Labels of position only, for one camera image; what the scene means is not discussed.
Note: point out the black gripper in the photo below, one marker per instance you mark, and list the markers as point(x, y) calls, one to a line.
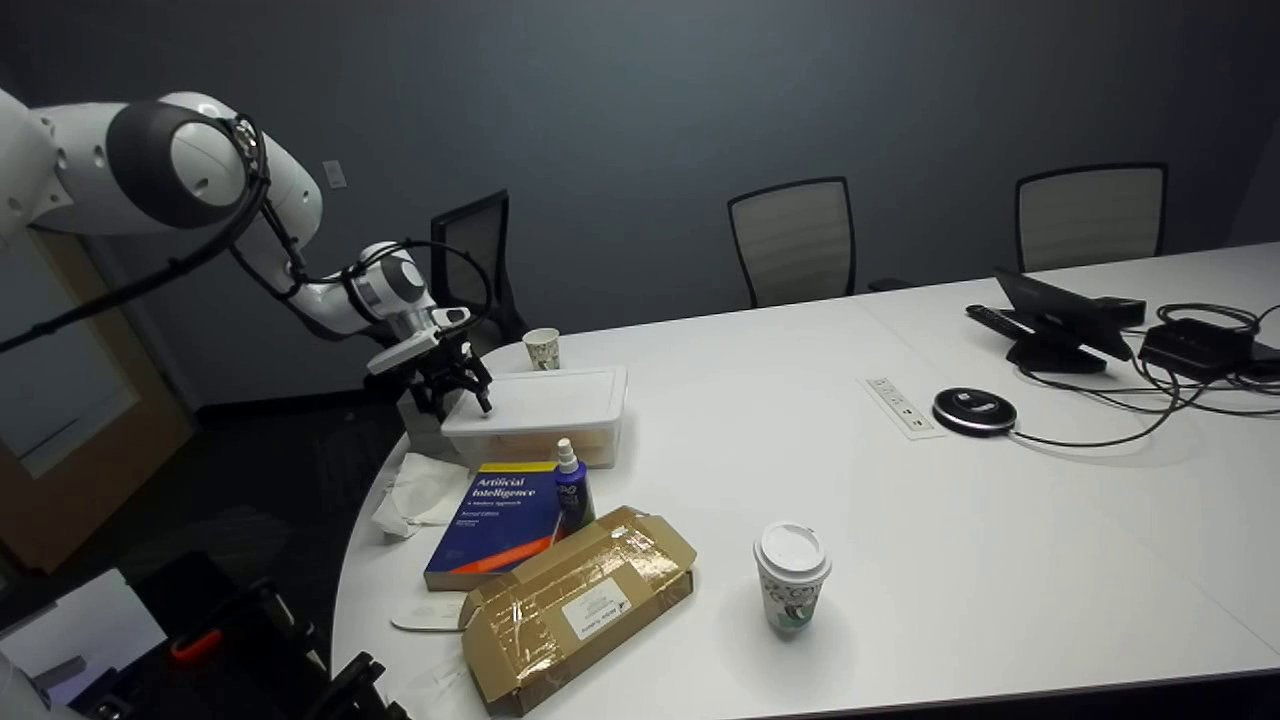
point(445, 362)

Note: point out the small white paper cup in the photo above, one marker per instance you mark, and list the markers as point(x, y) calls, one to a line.
point(540, 350)

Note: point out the black conference device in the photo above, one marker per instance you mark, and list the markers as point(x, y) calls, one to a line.
point(1057, 327)

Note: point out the crumpled white napkin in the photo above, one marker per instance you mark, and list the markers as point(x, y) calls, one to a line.
point(412, 488)

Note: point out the small dark bottle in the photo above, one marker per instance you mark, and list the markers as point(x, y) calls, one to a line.
point(570, 483)

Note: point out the lidded paper coffee cup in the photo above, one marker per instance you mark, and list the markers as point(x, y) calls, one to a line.
point(790, 576)

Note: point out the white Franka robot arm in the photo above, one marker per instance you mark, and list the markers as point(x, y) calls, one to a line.
point(162, 165)

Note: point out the black power adapter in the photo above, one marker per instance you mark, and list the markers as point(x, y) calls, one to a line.
point(1199, 347)

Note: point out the grey office chair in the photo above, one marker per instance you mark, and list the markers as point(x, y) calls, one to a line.
point(792, 243)
point(1090, 215)

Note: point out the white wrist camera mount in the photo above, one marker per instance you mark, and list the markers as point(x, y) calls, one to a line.
point(416, 342)

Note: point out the flat brown cardboard box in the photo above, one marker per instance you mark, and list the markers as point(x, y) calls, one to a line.
point(578, 602)

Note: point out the white paper sheet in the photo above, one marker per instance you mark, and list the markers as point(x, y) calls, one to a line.
point(81, 634)

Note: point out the round black speaker puck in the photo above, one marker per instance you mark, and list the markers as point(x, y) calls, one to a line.
point(972, 410)

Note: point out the translucent plastic box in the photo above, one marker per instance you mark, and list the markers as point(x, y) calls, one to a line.
point(535, 450)

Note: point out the tissue box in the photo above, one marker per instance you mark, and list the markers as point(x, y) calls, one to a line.
point(422, 428)

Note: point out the black equipment case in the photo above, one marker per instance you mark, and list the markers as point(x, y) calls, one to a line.
point(226, 663)

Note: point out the white box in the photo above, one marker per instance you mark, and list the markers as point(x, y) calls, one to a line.
point(540, 395)

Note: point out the white paper slip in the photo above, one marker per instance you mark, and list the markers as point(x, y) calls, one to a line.
point(426, 616)

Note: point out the blue and orange book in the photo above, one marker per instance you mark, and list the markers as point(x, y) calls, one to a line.
point(492, 523)

